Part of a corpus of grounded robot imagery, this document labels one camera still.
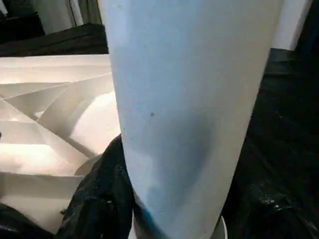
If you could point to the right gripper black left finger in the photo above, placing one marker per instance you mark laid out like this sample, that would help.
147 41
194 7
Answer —
104 199

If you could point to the white plastic table top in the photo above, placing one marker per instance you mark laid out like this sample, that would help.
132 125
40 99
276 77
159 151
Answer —
49 124

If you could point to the black work mat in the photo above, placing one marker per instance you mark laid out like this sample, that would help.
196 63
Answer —
286 112

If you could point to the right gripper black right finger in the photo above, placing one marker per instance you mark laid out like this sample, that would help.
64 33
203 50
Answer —
261 219

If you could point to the white plastic table leg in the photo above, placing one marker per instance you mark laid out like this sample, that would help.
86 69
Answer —
187 99

